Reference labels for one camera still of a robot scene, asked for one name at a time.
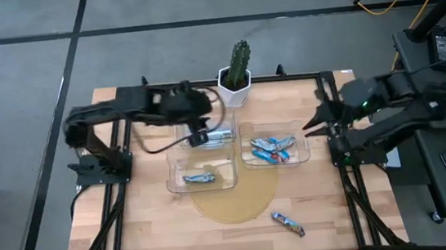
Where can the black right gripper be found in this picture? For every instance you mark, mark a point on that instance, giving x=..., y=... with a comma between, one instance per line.
x=339, y=114

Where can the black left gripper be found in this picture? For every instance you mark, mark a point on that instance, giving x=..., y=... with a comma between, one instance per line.
x=188, y=105

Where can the blue granola bar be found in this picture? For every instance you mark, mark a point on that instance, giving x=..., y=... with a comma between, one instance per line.
x=288, y=224
x=220, y=134
x=265, y=156
x=281, y=156
x=199, y=178
x=286, y=142

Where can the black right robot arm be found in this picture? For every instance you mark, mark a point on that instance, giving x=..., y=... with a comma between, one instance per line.
x=411, y=115

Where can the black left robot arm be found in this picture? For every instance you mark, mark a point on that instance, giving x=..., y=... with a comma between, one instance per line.
x=123, y=110

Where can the clear plastic bin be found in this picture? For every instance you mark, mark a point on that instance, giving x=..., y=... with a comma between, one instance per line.
x=222, y=121
x=297, y=126
x=178, y=166

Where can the round woven yellow placemat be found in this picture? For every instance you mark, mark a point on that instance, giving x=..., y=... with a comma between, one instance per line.
x=238, y=201

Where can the white paper sheet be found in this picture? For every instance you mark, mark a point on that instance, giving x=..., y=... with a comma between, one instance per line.
x=393, y=158

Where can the green cactus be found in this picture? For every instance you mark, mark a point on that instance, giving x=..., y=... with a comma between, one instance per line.
x=239, y=62

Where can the dark grey desk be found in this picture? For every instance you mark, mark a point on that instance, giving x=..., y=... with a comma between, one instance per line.
x=432, y=170

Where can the black power brick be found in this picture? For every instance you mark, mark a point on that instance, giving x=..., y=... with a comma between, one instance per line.
x=443, y=48

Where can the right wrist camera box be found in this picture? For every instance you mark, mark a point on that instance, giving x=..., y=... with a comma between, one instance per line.
x=355, y=91

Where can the black aluminium table frame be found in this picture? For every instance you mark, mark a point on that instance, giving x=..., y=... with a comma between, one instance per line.
x=284, y=77

